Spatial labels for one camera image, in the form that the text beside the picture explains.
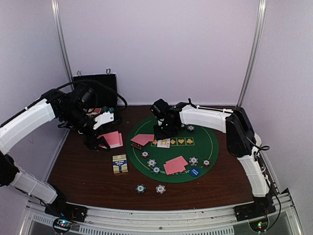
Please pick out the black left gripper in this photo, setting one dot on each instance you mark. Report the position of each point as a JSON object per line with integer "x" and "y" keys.
{"x": 90, "y": 143}

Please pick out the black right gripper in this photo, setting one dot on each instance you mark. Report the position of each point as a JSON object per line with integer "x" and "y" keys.
{"x": 161, "y": 135}

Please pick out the pink playing cards pile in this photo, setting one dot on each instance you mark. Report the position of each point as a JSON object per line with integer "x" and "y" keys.
{"x": 114, "y": 139}

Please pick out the dealt card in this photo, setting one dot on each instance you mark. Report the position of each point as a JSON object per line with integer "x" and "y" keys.
{"x": 143, "y": 139}

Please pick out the face-down card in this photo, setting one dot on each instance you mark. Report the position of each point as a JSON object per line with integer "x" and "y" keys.
{"x": 173, "y": 168}
{"x": 179, "y": 160}

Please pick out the blue beige chip mat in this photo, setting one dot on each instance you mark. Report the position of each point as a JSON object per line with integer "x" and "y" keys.
{"x": 151, "y": 163}
{"x": 193, "y": 161}

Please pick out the blue green chip mat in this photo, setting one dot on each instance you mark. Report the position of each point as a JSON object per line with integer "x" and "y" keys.
{"x": 156, "y": 170}

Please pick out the blue small blind button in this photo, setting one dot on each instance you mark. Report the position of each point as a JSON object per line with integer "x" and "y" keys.
{"x": 195, "y": 172}

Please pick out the blue beige 10 chip stack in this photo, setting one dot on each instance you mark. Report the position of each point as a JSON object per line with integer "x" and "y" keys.
{"x": 160, "y": 189}

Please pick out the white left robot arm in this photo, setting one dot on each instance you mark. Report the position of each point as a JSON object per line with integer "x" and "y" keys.
{"x": 71, "y": 109}

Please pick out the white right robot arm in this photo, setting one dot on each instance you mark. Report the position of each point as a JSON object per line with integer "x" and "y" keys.
{"x": 241, "y": 141}

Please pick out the boxed playing card deck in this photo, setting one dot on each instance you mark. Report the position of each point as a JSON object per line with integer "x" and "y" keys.
{"x": 94, "y": 111}

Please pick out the teal blue chip stack in case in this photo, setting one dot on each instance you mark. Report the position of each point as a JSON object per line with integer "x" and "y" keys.
{"x": 108, "y": 109}

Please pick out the green round poker mat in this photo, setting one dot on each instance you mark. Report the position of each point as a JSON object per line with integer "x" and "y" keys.
{"x": 202, "y": 143}

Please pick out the open card deck box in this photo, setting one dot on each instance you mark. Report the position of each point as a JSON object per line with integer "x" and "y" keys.
{"x": 119, "y": 164}

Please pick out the black poker chip case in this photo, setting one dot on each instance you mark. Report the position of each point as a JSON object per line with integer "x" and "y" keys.
{"x": 102, "y": 96}

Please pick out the blue green 50 chip stack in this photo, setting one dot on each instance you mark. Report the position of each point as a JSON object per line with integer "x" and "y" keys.
{"x": 140, "y": 188}

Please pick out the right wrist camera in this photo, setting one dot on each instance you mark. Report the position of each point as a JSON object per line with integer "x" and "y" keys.
{"x": 160, "y": 109}

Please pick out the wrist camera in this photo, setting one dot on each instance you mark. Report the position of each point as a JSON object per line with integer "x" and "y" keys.
{"x": 105, "y": 118}
{"x": 160, "y": 109}

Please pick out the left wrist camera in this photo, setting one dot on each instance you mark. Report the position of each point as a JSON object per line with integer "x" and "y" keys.
{"x": 105, "y": 118}

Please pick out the aluminium front rail base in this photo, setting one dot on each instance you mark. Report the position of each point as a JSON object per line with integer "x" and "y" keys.
{"x": 210, "y": 221}

